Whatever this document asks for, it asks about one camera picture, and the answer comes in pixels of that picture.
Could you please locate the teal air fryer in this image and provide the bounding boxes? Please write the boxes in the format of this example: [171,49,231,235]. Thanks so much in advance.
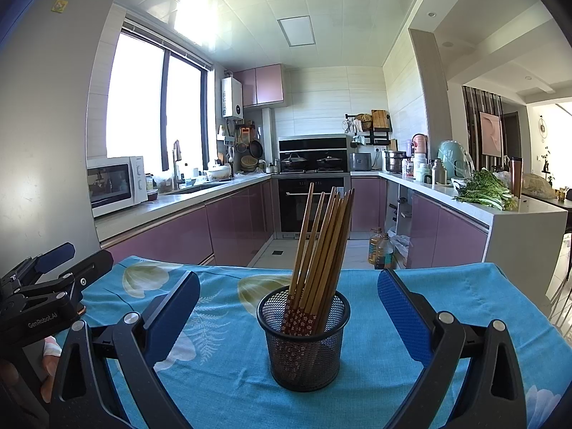
[437,140,473,179]

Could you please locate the green leafy vegetables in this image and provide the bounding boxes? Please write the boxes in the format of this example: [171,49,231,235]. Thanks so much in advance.
[452,168,516,211]

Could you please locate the dark dining table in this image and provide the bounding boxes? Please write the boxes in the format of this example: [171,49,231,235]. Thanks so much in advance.
[521,190,572,215]

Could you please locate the kitchen window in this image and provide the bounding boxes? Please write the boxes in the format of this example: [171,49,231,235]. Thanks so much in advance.
[106,17,211,167]

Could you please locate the stainless steel pot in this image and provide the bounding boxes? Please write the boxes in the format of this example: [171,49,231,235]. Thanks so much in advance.
[385,149,407,174]

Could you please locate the pink wall picture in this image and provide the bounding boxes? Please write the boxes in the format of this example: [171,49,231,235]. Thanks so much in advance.
[479,111,502,157]

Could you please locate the white bowl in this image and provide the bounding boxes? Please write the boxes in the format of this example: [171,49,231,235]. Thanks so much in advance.
[204,164,232,182]

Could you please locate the square ceiling light panel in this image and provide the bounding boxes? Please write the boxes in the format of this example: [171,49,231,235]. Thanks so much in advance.
[276,16,317,48]

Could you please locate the grey refrigerator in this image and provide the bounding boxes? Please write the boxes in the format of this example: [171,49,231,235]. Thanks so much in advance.
[0,0,126,273]

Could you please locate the steel kitchen faucet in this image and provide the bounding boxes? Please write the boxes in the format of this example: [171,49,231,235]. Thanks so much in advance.
[172,139,183,191]

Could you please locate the person's left hand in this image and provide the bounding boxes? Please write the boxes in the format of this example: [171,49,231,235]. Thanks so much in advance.
[0,337,62,412]

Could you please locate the purple wall cabinet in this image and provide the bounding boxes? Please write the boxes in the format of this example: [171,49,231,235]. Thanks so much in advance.
[234,64,285,108]

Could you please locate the black mesh utensil holder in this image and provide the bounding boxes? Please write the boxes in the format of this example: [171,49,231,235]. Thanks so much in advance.
[256,287,351,391]

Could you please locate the black wall rack with boards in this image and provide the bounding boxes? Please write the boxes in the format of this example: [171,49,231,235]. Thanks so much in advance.
[344,109,393,147]

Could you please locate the pink electric kettle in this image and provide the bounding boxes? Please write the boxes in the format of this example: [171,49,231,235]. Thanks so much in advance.
[410,133,429,162]

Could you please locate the dark wooden slat screen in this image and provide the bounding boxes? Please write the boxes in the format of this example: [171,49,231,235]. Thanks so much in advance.
[462,86,507,171]

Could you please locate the brown tumbler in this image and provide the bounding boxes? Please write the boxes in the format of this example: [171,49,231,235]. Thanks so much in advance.
[510,156,524,198]

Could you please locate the clear plastic bag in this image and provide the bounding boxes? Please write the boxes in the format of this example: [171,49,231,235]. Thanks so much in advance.
[387,231,410,262]

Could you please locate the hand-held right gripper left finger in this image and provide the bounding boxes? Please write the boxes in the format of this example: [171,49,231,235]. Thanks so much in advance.
[49,271,201,429]

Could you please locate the yellow cooking oil jug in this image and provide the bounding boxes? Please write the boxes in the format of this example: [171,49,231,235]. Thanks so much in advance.
[367,228,386,271]

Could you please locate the purple cabinet run with sink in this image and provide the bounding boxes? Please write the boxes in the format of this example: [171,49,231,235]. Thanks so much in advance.
[96,174,274,266]

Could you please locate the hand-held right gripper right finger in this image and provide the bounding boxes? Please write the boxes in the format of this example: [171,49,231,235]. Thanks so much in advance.
[376,269,528,429]

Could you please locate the blue floral tablecloth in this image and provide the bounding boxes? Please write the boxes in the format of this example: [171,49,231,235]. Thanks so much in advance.
[58,255,572,429]

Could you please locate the bundle of wooden chopsticks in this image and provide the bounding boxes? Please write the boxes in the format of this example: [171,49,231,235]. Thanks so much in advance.
[281,182,356,336]

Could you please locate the black built-in oven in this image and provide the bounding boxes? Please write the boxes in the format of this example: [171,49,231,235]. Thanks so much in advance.
[277,175,350,233]

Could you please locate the black integrated stove unit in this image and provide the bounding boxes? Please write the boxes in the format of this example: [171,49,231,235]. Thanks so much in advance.
[278,135,349,174]

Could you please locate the white water heater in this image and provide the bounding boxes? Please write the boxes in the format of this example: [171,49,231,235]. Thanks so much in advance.
[222,77,244,119]

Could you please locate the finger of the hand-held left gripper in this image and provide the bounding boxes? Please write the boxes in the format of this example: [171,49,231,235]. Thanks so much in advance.
[6,249,115,309]
[2,242,76,287]

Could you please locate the dining chair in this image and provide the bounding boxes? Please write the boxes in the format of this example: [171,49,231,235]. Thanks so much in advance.
[547,228,572,318]

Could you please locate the white microwave oven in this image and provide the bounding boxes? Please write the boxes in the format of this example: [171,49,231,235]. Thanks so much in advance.
[87,156,148,219]

